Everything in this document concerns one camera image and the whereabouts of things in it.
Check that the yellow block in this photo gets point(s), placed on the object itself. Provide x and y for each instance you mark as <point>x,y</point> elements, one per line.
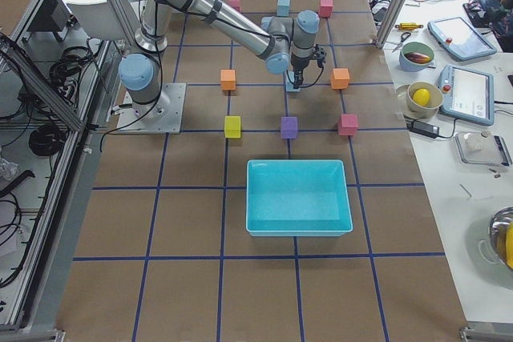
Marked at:
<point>232,127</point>

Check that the scissors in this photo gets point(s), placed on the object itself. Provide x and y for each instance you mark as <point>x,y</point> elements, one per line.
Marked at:
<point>404,36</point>

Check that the orange block near base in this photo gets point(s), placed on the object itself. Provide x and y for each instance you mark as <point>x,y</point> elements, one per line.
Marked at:
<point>228,79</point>

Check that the pink block near base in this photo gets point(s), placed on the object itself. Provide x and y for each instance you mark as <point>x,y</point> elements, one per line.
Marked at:
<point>235,4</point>

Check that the cream bowl with lemon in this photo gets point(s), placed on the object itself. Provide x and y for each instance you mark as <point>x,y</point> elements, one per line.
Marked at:
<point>423,100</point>

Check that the blue bowl with fruit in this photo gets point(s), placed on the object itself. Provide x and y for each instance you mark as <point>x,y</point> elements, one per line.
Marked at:
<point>415,56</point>

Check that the steel bowl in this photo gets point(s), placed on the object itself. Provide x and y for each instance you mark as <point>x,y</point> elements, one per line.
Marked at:
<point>497,247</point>

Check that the teach pendant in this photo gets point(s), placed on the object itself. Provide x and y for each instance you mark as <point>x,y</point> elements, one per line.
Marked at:
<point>467,94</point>
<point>460,39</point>

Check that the kitchen scale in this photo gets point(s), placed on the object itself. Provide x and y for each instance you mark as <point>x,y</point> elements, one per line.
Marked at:
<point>482,148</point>

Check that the black power adapter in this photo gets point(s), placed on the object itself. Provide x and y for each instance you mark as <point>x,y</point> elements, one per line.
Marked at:
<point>424,129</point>

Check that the light blue block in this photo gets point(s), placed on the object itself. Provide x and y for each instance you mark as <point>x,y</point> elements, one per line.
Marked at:
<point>289,82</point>
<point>283,8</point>

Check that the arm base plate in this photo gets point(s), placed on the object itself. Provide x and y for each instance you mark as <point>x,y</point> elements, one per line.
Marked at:
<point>165,118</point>

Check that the orange block far side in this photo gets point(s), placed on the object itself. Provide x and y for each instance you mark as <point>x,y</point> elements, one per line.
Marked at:
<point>339,78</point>

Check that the teach pendant near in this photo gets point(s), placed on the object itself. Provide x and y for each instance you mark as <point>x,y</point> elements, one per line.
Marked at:
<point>467,94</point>

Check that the pink block right far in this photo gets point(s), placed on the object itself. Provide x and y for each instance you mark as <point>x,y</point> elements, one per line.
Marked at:
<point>347,125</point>

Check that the teal plastic tray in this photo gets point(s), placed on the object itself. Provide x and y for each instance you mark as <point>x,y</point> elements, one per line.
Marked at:
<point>302,197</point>

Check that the purple block near teal tray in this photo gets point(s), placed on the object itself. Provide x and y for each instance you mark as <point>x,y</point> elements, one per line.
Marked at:
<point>289,127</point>

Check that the pink block left far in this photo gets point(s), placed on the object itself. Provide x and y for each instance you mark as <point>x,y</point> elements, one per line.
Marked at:
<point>325,8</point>

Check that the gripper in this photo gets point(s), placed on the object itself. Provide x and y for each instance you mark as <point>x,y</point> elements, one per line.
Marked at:
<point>298,64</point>

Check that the teach pendant far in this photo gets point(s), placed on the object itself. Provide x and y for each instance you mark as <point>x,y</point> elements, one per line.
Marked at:
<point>460,39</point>

